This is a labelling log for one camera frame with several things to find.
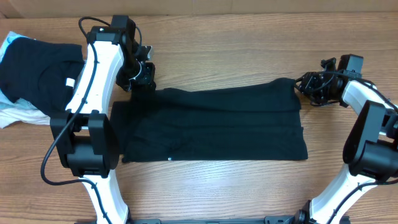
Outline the black t-shirt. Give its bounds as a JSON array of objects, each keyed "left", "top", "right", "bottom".
[{"left": 110, "top": 78, "right": 308, "bottom": 162}]

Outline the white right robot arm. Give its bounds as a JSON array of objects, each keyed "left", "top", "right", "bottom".
[{"left": 286, "top": 54, "right": 397, "bottom": 224}]

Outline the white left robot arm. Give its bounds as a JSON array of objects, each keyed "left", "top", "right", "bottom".
[{"left": 40, "top": 15, "right": 156, "bottom": 223}]

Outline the folded dark navy shirt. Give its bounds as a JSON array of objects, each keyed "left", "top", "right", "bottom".
[{"left": 1, "top": 37, "right": 85, "bottom": 116}]

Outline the folded white garment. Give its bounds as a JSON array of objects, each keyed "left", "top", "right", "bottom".
[{"left": 0, "top": 30, "right": 52, "bottom": 129}]

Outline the brown cardboard backboard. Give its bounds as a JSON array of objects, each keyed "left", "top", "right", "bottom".
[{"left": 1, "top": 0, "right": 397, "bottom": 19}]

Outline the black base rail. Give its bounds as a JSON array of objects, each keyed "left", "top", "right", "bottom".
[{"left": 126, "top": 215, "right": 305, "bottom": 224}]

